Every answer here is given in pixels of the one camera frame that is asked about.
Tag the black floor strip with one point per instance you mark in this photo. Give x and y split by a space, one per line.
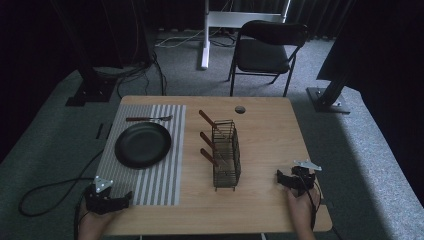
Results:
99 131

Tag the person's right hand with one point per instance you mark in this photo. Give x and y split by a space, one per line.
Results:
301 213

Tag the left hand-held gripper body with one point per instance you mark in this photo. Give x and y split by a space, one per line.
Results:
100 201

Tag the black round plate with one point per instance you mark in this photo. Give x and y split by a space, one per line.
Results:
142 145

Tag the grey white striped placemat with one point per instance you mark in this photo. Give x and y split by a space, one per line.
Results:
150 186

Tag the round grey table grommet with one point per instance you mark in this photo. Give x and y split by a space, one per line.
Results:
240 109

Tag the person's left hand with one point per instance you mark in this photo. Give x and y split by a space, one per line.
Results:
95 223

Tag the white desk frame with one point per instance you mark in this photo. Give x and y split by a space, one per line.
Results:
230 19

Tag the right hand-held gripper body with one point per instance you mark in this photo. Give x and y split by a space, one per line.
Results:
301 180

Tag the black folding chair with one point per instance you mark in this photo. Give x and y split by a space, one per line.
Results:
263 55

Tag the black metal stand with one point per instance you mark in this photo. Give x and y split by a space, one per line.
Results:
91 88
328 98

